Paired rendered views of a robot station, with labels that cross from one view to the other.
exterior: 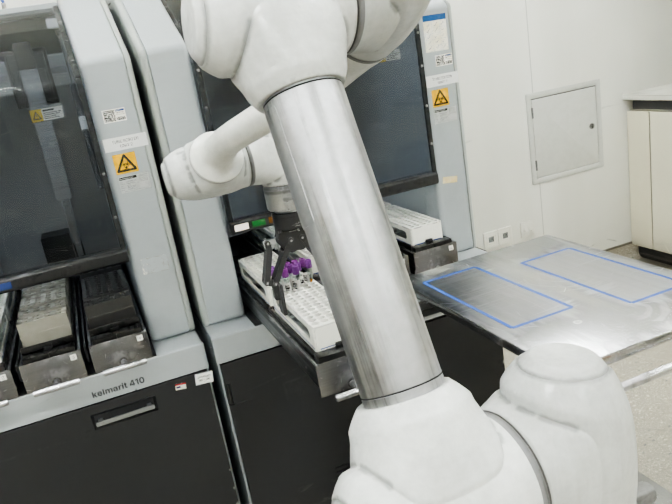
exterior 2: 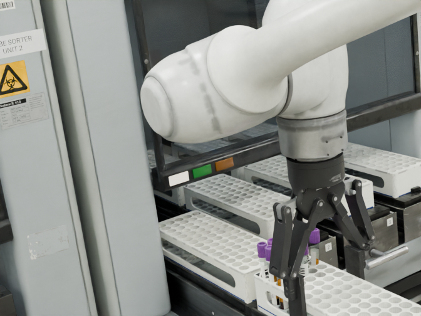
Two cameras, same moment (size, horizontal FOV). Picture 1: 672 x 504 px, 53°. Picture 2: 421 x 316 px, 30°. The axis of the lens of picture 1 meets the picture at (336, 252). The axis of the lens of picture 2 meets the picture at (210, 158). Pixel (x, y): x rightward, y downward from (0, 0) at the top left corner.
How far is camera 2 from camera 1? 0.62 m
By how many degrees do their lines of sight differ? 11
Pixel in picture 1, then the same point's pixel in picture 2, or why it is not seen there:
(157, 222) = (54, 174)
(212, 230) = (133, 184)
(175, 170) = (183, 92)
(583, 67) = not seen: outside the picture
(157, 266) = (52, 245)
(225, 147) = (299, 52)
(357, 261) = not seen: outside the picture
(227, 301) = (150, 293)
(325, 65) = not seen: outside the picture
